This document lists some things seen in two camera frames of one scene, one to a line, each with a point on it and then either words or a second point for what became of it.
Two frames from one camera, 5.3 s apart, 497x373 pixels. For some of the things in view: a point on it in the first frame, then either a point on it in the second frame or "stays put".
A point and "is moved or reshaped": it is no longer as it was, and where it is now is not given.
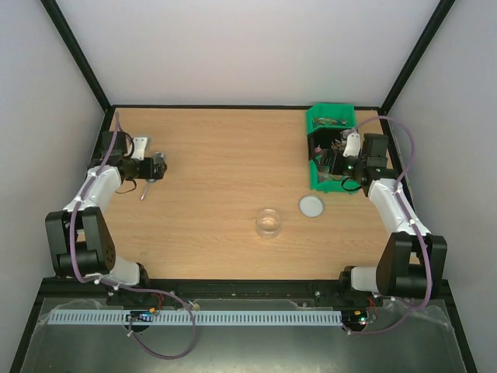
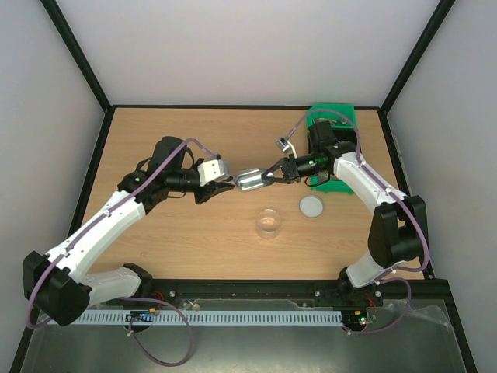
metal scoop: [149, 181] is moved or reshaped
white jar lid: [311, 206] stays put
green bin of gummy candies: [329, 183] stays put
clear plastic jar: [269, 223] stays put
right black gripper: [326, 158] → [291, 169]
